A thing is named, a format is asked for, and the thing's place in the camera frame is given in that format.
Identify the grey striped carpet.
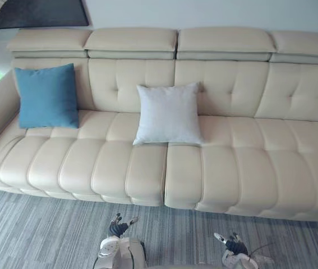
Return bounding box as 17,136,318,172
0,187,318,269

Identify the blue square cushion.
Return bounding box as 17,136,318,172
14,63,80,129

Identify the white square cushion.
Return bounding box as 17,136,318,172
132,81,204,146

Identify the cream leather sofa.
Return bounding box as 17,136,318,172
0,26,318,224

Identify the silver robot body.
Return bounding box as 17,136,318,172
115,236,148,269

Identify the dark framed wall picture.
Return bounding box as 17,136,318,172
0,0,91,31

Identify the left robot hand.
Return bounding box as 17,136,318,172
107,212,140,238

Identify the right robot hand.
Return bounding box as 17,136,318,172
213,231,250,256

